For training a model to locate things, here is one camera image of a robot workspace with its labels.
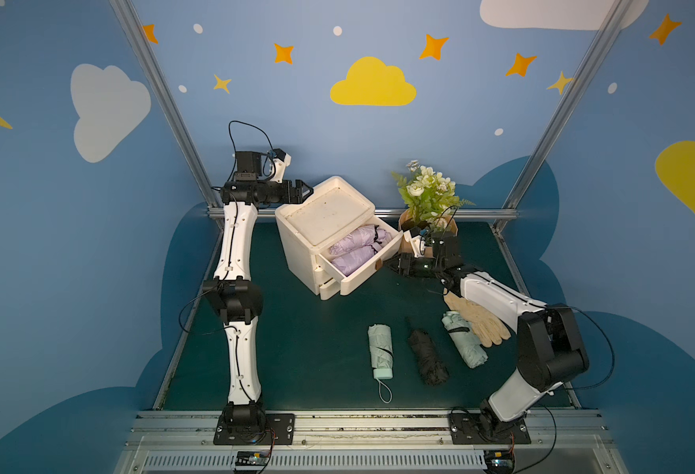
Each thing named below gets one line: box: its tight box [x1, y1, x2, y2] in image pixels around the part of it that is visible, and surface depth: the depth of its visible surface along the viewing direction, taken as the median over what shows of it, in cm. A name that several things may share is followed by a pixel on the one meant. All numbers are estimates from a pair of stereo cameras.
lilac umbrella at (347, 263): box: [331, 242, 383, 277], surface depth 88 cm
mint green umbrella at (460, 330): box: [441, 310, 489, 370], surface depth 89 cm
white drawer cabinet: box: [274, 175, 404, 301], surface depth 93 cm
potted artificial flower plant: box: [390, 159, 476, 236], surface depth 92 cm
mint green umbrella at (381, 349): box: [368, 322, 394, 404], surface depth 86 cm
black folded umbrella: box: [407, 329, 450, 387], surface depth 85 cm
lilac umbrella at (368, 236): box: [328, 225, 393, 257], surface depth 92 cm
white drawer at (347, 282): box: [314, 216, 404, 296], surface depth 84 cm
